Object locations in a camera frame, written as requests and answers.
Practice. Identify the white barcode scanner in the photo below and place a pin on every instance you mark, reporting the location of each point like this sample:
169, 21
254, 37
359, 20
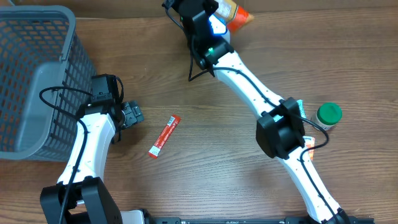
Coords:
218, 28

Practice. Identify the green lid jar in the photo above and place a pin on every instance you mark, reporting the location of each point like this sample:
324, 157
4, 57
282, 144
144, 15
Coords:
328, 115

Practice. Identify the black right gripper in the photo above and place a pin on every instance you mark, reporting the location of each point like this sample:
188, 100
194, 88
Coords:
182, 4

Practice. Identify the teal wet wipes pack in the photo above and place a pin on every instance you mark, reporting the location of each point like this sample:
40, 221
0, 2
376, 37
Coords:
301, 108

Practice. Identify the grey plastic shopping basket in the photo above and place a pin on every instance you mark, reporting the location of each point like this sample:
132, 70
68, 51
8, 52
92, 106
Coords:
43, 63

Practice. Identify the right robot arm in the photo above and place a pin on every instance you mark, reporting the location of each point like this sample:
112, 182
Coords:
279, 128

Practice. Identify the orange kleenex tissue pack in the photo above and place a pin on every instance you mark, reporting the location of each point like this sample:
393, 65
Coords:
310, 144

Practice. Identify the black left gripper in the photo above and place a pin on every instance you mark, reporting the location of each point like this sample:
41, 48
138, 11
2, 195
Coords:
134, 112

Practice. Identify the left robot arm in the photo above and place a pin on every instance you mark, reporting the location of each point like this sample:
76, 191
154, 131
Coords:
80, 195

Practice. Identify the long spaghetti pasta package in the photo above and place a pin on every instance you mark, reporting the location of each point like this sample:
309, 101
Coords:
232, 15

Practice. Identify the red stick packet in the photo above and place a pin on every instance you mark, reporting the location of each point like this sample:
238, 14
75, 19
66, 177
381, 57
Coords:
164, 136

